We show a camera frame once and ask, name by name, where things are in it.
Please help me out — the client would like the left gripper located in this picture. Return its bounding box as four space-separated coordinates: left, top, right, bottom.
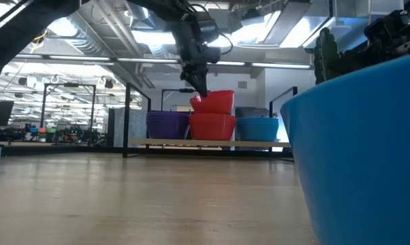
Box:
172 18 222 96

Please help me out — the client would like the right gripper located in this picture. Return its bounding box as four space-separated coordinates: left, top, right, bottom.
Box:
341 0 410 76

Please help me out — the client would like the green cactus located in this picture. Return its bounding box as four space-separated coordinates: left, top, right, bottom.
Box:
313 27 344 85

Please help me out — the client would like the long ceiling light strip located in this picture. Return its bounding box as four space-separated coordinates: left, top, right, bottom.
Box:
16 53 311 70

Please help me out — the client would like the bright ceiling light panel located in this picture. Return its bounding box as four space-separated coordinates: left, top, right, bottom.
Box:
131 29 233 48

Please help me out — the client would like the grey ceiling unit box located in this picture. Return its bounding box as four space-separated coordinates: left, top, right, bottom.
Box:
218 8 234 30

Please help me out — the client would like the grey cabinet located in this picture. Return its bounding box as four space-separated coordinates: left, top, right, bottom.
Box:
234 106 270 119

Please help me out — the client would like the wooden shelf with black brackets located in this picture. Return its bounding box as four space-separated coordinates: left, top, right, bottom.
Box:
122 84 298 160

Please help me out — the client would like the grey partition screen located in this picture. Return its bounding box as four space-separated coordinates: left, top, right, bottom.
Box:
106 108 148 148

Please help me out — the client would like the distant black gantry frame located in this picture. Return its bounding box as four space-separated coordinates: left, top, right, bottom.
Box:
40 82 97 139
161 88 195 113

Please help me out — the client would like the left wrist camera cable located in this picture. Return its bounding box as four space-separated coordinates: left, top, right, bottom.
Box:
204 3 234 56

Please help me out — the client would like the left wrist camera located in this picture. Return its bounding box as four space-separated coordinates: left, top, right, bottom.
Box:
194 12 221 45

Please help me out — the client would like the rectangular silver air duct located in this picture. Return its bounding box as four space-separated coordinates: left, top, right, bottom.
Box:
262 0 311 47

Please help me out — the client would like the round silver air duct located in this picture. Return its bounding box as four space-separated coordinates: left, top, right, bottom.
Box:
125 0 157 28

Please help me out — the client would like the ribbed silver air duct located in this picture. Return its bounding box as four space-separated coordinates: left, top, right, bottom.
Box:
51 18 107 59

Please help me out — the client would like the black aluminium table frame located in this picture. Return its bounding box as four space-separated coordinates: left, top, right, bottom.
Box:
0 145 294 161

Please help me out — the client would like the yellow ceiling cable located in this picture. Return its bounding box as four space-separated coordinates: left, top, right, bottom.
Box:
31 29 48 45

